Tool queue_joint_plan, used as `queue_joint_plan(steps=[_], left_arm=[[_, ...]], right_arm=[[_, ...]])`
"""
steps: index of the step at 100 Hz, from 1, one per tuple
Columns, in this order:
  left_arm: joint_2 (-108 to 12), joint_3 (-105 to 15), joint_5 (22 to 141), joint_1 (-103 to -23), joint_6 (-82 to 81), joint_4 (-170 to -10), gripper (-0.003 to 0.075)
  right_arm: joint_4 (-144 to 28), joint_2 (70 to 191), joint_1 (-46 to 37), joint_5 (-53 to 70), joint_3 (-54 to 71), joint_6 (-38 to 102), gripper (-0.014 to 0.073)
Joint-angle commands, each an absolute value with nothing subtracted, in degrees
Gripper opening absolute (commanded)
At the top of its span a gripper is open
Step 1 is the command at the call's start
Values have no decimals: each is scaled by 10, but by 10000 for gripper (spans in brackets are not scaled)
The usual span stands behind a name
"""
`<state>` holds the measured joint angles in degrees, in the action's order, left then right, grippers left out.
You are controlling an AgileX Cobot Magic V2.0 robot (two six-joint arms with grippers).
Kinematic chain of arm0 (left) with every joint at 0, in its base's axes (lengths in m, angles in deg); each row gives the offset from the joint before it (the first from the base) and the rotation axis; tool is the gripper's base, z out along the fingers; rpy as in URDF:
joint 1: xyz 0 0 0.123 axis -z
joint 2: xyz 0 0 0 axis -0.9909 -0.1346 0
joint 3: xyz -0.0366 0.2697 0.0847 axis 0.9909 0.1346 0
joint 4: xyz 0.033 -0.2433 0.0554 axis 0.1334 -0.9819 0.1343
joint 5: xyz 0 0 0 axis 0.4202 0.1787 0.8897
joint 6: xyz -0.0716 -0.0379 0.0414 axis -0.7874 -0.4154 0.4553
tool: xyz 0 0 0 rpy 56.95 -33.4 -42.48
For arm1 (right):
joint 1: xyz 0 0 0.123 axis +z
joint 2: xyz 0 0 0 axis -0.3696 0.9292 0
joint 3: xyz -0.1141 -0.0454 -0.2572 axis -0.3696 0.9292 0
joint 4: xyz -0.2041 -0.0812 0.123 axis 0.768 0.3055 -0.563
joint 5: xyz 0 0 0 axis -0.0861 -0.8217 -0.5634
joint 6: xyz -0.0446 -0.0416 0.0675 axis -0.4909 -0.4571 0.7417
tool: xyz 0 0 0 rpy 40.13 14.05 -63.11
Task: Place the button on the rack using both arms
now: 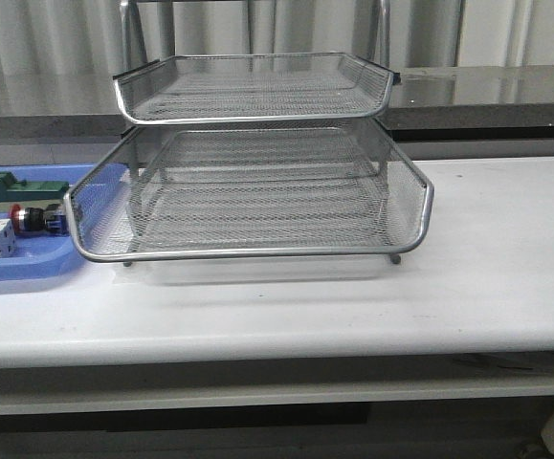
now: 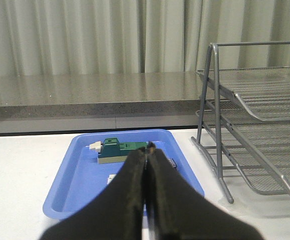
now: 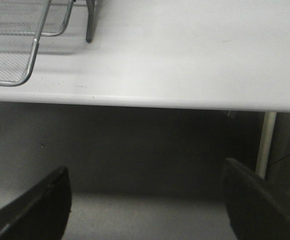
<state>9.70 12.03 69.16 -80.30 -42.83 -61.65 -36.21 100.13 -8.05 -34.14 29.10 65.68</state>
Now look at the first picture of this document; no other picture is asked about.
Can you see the silver mesh tray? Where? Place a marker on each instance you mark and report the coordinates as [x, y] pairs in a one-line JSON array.
[[194, 89], [333, 212], [98, 204]]

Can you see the red emergency stop button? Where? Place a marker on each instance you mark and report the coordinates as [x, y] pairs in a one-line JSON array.
[[51, 220]]

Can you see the blue plastic tray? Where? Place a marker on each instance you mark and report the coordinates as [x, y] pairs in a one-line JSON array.
[[41, 262]]

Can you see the green electrical component block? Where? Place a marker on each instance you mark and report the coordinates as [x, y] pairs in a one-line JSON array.
[[37, 194]]

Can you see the grey stone counter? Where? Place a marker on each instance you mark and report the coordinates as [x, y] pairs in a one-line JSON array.
[[431, 104]]

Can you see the silver metal rack frame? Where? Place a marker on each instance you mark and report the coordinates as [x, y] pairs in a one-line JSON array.
[[377, 53]]

